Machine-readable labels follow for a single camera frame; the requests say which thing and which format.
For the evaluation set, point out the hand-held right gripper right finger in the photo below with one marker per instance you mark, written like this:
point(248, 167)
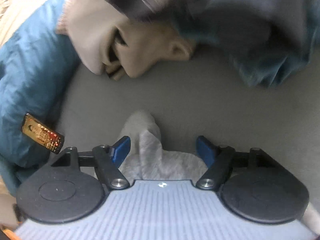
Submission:
point(205, 150)

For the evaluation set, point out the grey bed blanket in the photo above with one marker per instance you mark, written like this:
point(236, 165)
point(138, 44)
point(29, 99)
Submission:
point(200, 105)

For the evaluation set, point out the blue jeans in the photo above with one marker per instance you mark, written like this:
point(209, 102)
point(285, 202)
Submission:
point(262, 67)

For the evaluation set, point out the navy garment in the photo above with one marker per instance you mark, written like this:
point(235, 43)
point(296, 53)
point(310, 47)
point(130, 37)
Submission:
point(245, 15)

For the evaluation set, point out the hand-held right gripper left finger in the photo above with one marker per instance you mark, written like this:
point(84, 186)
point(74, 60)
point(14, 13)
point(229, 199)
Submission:
point(121, 147)

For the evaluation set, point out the blue puffer jacket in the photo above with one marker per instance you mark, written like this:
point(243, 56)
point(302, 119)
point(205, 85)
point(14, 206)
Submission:
point(32, 67)

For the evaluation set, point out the grey sweatshirt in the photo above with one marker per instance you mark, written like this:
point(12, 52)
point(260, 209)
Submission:
point(155, 160)

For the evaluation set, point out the white carved headboard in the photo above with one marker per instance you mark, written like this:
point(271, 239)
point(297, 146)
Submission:
point(10, 7)

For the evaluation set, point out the cream garment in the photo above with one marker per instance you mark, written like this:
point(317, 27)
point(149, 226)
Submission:
point(140, 45)

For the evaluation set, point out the pink checked cloth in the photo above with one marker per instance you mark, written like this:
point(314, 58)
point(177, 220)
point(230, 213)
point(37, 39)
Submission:
point(66, 12)

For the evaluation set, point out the gold black packet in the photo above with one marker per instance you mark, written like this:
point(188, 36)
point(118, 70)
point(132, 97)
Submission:
point(42, 135)

